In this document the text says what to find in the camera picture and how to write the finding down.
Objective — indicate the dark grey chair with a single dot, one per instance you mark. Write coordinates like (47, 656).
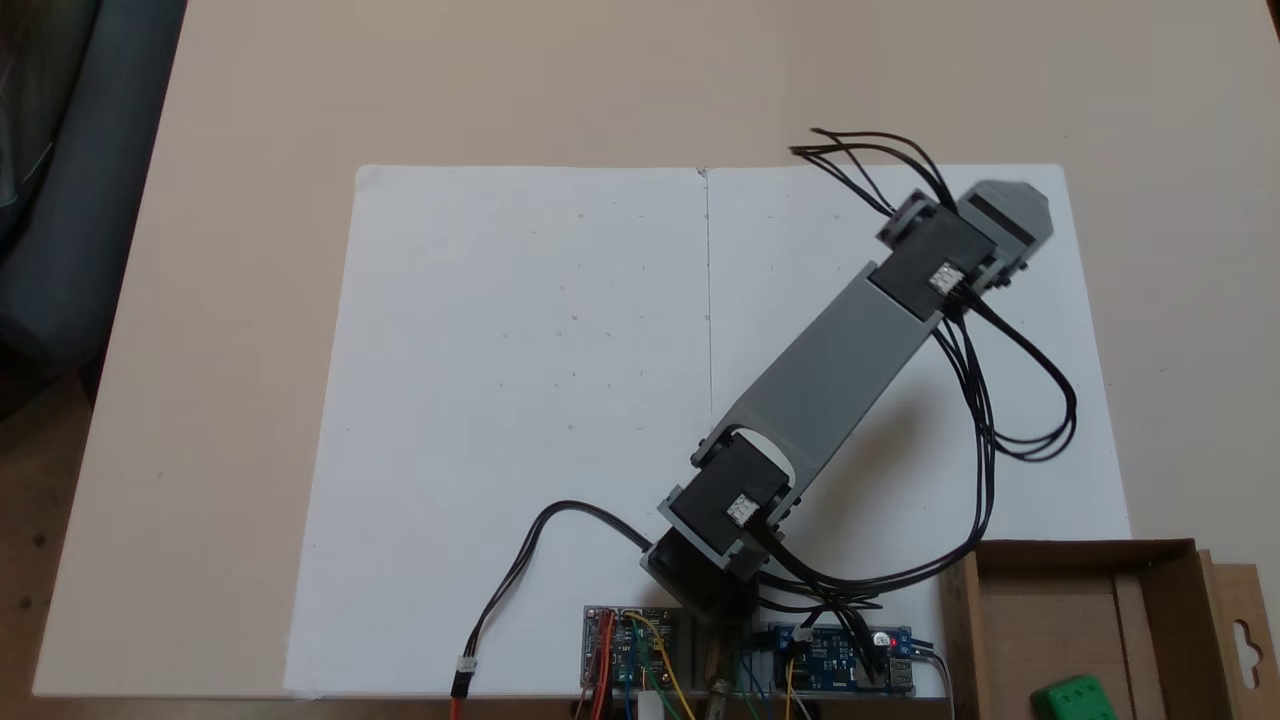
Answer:
(60, 200)

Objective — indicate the motor driver circuit board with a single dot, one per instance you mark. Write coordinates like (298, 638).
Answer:
(630, 650)

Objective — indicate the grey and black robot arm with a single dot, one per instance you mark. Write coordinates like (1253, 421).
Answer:
(830, 370)

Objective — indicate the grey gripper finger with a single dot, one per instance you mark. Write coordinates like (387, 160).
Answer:
(1015, 197)

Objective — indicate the white paper sheet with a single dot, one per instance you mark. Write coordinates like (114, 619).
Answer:
(500, 400)

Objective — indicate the blue power circuit board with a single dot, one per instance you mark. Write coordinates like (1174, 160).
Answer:
(830, 660)

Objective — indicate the brown cardboard box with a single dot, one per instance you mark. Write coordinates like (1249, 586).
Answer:
(1150, 620)

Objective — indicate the green die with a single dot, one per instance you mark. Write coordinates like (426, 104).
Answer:
(1070, 700)

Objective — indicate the metal table clamp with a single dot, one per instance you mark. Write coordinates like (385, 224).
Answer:
(718, 700)

